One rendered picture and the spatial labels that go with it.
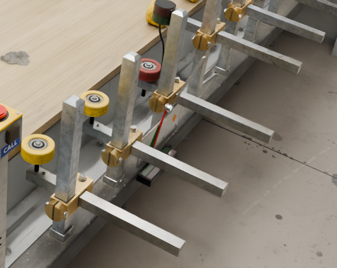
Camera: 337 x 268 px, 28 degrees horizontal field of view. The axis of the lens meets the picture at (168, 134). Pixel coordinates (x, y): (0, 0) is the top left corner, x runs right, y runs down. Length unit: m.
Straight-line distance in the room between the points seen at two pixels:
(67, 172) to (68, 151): 0.06
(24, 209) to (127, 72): 0.50
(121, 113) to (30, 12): 0.63
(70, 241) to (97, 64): 0.55
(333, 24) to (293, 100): 0.79
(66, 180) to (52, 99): 0.32
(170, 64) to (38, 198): 0.53
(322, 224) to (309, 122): 0.77
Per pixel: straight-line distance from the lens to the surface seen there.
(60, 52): 2.00
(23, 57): 1.93
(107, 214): 1.61
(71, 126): 1.46
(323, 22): 4.36
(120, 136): 1.74
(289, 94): 3.77
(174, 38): 1.83
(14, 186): 1.84
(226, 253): 2.73
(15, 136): 1.20
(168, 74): 1.89
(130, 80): 1.64
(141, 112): 2.27
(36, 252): 1.67
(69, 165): 1.52
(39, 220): 1.85
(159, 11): 1.81
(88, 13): 2.23
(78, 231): 1.72
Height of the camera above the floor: 1.94
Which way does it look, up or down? 37 degrees down
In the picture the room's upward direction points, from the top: 12 degrees clockwise
